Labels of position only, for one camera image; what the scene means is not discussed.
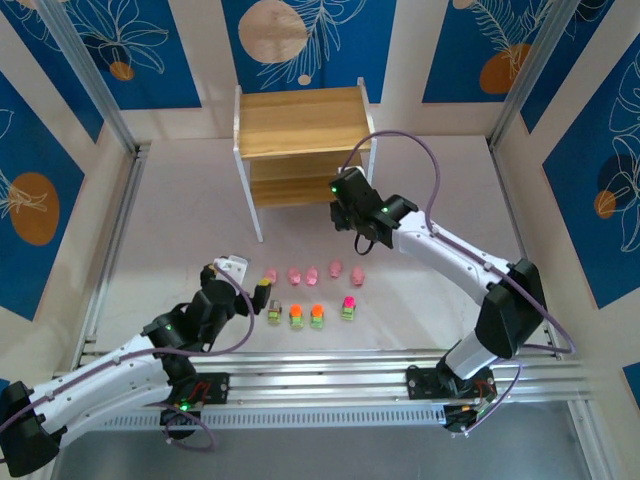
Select left arm base electronics board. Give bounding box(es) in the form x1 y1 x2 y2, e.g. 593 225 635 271
158 399 204 441

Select right arm base electronics board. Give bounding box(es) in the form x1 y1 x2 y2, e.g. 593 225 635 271
442 402 499 436

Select wooden shelf with white legs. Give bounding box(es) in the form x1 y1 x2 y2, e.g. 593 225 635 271
232 76 380 244

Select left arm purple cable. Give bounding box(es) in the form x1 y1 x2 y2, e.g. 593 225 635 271
0 259 257 454

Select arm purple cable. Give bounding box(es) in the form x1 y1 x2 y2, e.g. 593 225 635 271
341 129 576 441
0 259 257 454

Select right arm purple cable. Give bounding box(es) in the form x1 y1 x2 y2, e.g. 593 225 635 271
341 129 576 441

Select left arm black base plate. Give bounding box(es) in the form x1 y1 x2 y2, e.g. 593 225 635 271
149 372 231 406

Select left aluminium side rail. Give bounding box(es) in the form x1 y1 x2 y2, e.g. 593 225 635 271
69 142 151 371

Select aluminium side rail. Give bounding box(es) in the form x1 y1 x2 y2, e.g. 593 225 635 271
487 137 564 361
69 142 151 371

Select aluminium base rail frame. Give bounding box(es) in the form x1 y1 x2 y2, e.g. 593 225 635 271
42 349 594 416

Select white slotted cable duct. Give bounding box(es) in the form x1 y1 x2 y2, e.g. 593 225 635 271
62 403 449 432

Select right aluminium side rail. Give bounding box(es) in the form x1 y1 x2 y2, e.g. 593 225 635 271
487 137 564 361

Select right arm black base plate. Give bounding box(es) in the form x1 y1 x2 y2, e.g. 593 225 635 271
405 366 496 401

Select right aluminium upright post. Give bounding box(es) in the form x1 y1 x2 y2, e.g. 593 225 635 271
488 0 571 151

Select aluminium upright post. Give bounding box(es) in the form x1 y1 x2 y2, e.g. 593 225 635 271
37 0 139 154
488 0 571 151

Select left aluminium upright post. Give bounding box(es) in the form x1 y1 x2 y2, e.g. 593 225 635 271
37 0 139 154

